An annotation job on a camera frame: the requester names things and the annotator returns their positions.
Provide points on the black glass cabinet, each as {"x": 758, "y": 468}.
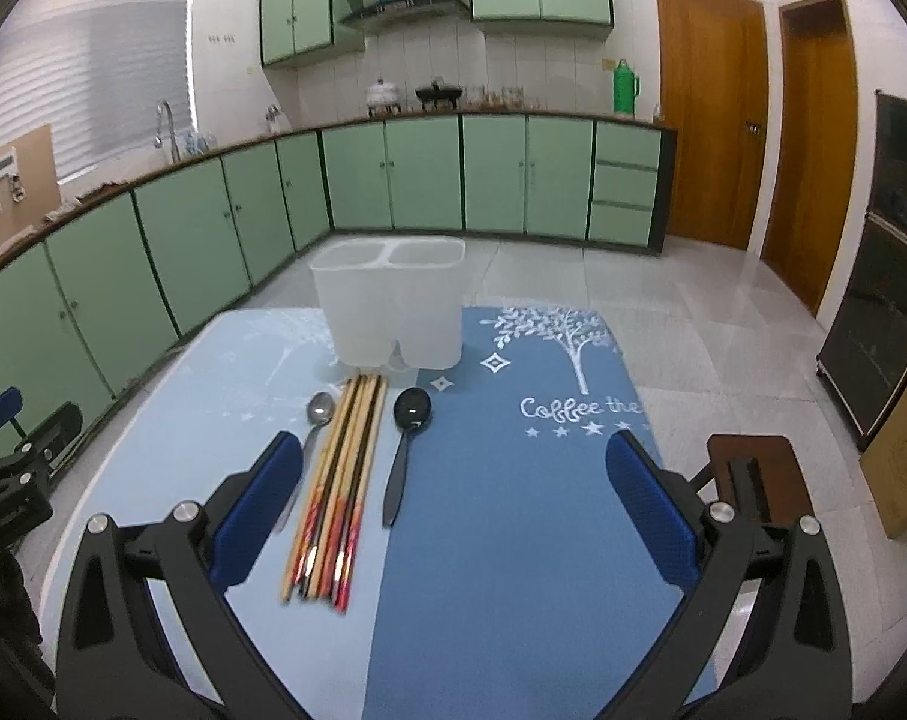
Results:
{"x": 864, "y": 358}

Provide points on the black wok on stove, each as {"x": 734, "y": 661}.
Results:
{"x": 439, "y": 96}

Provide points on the cardboard box with picture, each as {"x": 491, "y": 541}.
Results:
{"x": 28, "y": 186}

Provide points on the wooden door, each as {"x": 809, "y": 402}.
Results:
{"x": 714, "y": 92}
{"x": 817, "y": 148}

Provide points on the yellow cardboard box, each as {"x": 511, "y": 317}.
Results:
{"x": 884, "y": 466}

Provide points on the pink bamboo chopstick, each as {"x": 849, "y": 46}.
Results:
{"x": 364, "y": 493}

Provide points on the window roller blind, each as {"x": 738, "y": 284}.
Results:
{"x": 103, "y": 75}

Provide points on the green thermos flask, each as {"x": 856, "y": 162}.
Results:
{"x": 626, "y": 87}

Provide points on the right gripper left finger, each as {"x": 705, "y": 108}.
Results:
{"x": 113, "y": 658}

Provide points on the chrome sink faucet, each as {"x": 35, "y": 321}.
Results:
{"x": 165, "y": 138}

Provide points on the black red chopstick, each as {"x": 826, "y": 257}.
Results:
{"x": 352, "y": 512}

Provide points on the dark wooden chopstick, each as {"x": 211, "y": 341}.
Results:
{"x": 342, "y": 459}

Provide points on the green lower kitchen cabinets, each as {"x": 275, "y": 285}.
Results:
{"x": 89, "y": 305}

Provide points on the black range hood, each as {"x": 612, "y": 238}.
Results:
{"x": 389, "y": 15}

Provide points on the bamboo chopstick red end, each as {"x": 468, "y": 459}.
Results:
{"x": 347, "y": 462}

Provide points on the plain bamboo chopstick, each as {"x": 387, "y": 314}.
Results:
{"x": 316, "y": 493}

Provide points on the dark blue table mat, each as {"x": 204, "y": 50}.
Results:
{"x": 514, "y": 583}

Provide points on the red patterned bamboo chopstick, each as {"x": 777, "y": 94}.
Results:
{"x": 313, "y": 564}

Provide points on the white cooking pot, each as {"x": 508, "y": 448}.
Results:
{"x": 382, "y": 99}

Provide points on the silver metal spoon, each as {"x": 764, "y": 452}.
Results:
{"x": 320, "y": 411}

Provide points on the right wooden door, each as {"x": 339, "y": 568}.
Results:
{"x": 817, "y": 148}

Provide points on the left wooden door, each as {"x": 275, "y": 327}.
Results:
{"x": 714, "y": 92}

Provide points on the brown wooden stool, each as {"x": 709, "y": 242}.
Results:
{"x": 760, "y": 476}

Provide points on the white two-compartment utensil holder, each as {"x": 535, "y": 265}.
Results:
{"x": 384, "y": 297}

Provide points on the black plastic spoon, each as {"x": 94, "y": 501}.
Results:
{"x": 412, "y": 411}

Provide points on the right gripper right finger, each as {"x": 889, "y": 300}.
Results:
{"x": 794, "y": 658}

